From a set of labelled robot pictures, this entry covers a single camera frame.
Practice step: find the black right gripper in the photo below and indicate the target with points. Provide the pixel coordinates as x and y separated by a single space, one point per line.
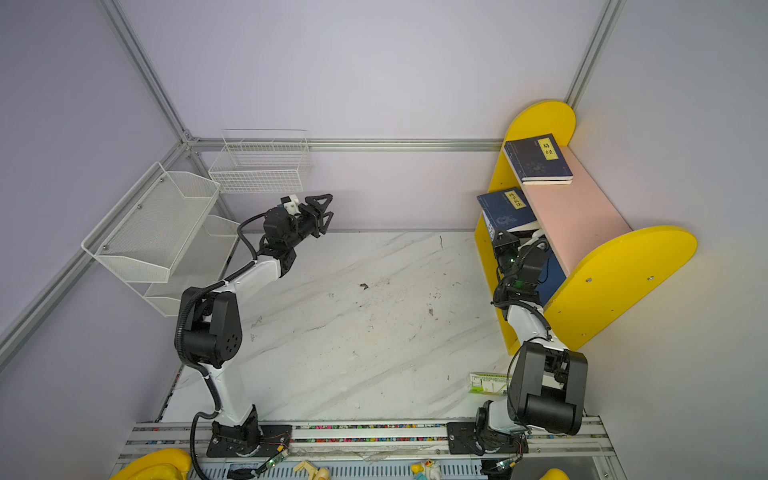
501 246

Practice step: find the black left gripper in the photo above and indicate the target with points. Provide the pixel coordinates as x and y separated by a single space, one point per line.
316 215

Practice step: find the dark blue barcode book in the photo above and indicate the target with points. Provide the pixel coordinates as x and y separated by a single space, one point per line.
507 211

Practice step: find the dark blue book yellow label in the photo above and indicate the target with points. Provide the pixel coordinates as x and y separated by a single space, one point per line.
548 181

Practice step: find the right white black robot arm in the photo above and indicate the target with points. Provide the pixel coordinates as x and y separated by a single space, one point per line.
545 381

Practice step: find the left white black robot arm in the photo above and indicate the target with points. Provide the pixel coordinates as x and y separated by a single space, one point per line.
209 330

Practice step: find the yellow pink blue bookshelf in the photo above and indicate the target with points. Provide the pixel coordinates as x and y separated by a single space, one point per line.
608 266

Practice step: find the small green white box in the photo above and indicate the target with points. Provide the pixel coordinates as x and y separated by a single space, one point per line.
487 383

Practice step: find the lower white perforated shelf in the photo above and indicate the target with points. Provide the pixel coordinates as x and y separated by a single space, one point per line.
202 264

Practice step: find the white perforated metal shelf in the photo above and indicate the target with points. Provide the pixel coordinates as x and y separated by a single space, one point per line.
144 237

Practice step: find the yellow object bottom right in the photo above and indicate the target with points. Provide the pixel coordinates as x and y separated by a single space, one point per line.
554 474

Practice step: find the yellow white toy figure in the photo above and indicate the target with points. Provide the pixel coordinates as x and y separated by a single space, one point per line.
427 470

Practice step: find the beige toy figure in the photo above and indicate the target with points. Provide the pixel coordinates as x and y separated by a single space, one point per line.
312 472

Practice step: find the yellow plastic toy left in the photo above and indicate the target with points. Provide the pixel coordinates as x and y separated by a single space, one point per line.
166 464

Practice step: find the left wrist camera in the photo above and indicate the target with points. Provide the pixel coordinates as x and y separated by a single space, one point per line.
291 204

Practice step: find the white wire basket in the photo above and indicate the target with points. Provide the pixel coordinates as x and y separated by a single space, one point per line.
254 161

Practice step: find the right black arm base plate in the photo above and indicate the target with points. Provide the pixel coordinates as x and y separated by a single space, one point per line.
467 438

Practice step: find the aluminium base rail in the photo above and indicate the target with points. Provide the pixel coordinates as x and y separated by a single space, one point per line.
388 449

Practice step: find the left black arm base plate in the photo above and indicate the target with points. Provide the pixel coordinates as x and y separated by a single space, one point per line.
260 441

